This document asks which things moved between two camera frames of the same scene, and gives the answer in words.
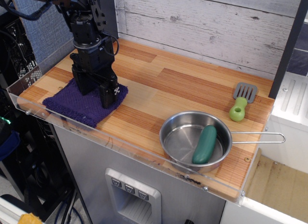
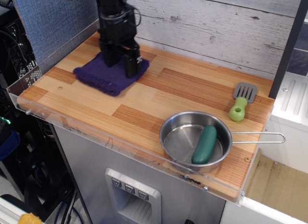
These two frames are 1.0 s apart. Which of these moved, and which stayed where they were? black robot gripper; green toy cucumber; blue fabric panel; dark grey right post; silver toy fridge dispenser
Moved: black robot gripper
Stayed: green toy cucumber; blue fabric panel; silver toy fridge dispenser; dark grey right post
